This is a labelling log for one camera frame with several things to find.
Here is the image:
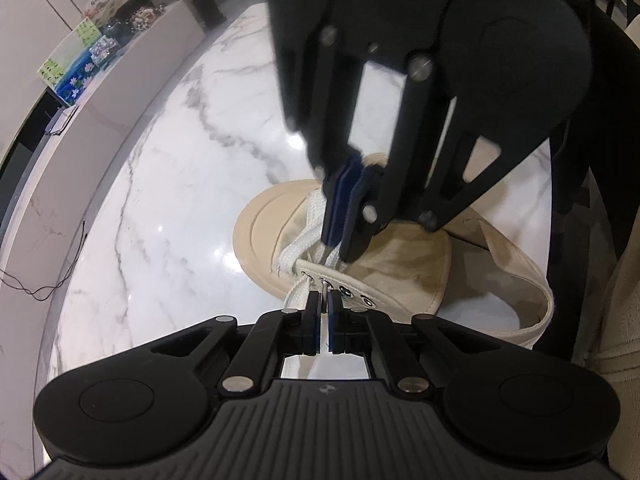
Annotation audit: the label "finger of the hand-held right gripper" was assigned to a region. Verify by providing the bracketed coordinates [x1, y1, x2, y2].
[342, 55, 551, 263]
[272, 25, 366, 248]

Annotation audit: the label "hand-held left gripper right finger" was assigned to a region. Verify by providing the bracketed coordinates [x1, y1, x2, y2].
[326, 290, 506, 396]

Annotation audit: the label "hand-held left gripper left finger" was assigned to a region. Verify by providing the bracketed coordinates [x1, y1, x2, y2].
[135, 290, 322, 396]

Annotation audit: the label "white shoelace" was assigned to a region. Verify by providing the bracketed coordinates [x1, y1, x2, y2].
[274, 187, 346, 317]

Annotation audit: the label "beige canvas shoe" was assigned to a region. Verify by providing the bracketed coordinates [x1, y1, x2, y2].
[234, 152, 556, 351]

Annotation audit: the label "black white figurines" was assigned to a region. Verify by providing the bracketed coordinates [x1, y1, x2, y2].
[127, 2, 168, 26]

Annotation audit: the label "small photo box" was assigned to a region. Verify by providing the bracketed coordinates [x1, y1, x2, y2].
[87, 35, 121, 68]

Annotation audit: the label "dark glass jar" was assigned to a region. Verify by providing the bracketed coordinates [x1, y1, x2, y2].
[102, 17, 132, 43]

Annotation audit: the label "flower painting canvas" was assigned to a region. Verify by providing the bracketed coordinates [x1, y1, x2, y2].
[37, 17, 108, 106]

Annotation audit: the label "round decorative fan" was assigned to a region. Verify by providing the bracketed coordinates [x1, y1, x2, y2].
[80, 0, 123, 18]

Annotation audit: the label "black cable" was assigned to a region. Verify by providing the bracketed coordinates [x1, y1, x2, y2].
[0, 220, 88, 301]

